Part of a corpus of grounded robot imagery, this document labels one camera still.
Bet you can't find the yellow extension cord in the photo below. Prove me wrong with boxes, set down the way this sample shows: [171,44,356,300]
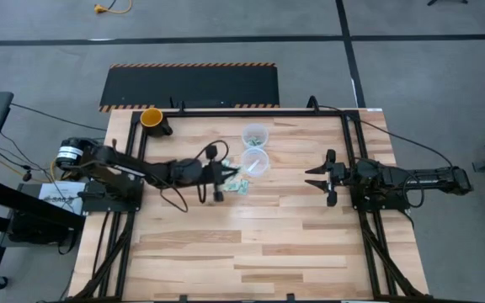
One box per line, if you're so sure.
[93,0,134,15]

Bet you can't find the black mug yellow inside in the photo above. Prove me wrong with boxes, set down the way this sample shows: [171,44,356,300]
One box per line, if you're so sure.
[139,107,174,138]

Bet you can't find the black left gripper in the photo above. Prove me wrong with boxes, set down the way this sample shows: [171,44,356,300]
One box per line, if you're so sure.
[202,144,241,204]

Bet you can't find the black power cable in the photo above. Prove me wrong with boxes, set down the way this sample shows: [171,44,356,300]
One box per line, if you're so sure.
[309,95,455,168]

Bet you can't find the white printed paper sheet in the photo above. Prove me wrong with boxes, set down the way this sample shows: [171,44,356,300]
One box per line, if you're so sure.
[38,180,88,215]

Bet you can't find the black hazard-striped floor mat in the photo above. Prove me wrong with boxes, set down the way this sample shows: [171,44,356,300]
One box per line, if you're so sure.
[99,62,281,114]

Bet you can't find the black desk leg frame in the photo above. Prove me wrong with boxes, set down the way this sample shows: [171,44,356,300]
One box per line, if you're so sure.
[0,175,87,291]

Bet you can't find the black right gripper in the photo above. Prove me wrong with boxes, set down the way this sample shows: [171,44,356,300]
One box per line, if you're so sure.
[304,148,349,208]

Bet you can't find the black box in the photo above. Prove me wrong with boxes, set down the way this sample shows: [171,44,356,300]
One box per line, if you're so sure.
[7,208,82,256]

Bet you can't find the black aluminium table frame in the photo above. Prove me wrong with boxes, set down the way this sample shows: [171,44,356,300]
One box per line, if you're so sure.
[67,95,431,303]

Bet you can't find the clear round plastic container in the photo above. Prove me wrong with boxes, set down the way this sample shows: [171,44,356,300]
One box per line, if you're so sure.
[240,146,271,178]
[241,122,270,149]

